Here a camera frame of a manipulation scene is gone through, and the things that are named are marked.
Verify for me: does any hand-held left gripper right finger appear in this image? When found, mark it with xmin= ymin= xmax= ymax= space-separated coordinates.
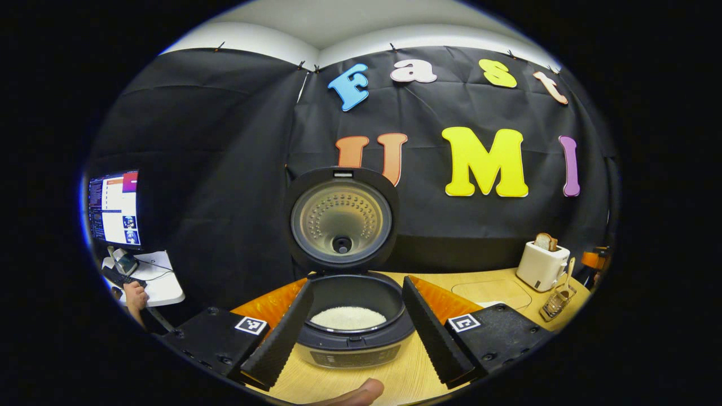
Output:
xmin=402 ymin=275 xmax=553 ymax=390

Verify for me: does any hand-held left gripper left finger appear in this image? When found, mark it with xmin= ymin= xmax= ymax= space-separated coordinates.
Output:
xmin=152 ymin=276 xmax=315 ymax=391

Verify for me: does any clear chopstick holder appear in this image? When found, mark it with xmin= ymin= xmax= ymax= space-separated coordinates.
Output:
xmin=539 ymin=284 xmax=578 ymax=323

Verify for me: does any white rice heap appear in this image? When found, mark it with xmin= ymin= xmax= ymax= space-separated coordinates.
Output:
xmin=309 ymin=306 xmax=388 ymax=332

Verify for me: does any clear rice box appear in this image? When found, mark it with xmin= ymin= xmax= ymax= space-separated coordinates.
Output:
xmin=450 ymin=279 xmax=534 ymax=312

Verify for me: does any grey rice cooker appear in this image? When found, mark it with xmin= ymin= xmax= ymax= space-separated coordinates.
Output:
xmin=284 ymin=166 xmax=416 ymax=370

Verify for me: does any white toaster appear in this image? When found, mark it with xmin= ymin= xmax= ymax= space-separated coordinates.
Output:
xmin=516 ymin=241 xmax=571 ymax=293

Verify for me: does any white side desk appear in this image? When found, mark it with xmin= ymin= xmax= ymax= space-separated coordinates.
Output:
xmin=102 ymin=250 xmax=186 ymax=308

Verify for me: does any black keyboard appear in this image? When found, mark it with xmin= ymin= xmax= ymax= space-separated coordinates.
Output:
xmin=102 ymin=266 xmax=148 ymax=289

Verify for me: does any grey desk device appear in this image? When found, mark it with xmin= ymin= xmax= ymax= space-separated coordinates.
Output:
xmin=107 ymin=246 xmax=140 ymax=277

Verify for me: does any computer monitor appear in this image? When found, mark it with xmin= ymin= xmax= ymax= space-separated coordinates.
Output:
xmin=86 ymin=169 xmax=142 ymax=251

